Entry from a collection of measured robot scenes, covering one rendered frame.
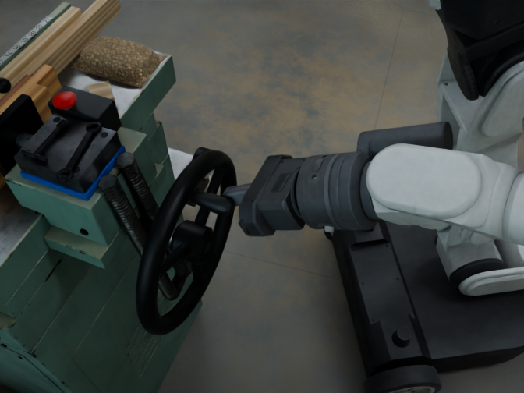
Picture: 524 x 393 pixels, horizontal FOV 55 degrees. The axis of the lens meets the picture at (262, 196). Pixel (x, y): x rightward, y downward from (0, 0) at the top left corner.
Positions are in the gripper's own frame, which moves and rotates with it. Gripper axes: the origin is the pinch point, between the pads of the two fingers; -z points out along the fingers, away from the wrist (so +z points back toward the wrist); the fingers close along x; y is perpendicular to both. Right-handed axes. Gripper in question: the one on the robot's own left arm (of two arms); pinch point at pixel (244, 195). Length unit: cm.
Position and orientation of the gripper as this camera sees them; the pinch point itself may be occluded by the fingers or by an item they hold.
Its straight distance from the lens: 66.6
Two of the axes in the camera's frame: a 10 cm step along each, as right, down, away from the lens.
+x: 4.0, -7.1, 5.7
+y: -4.5, -7.0, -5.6
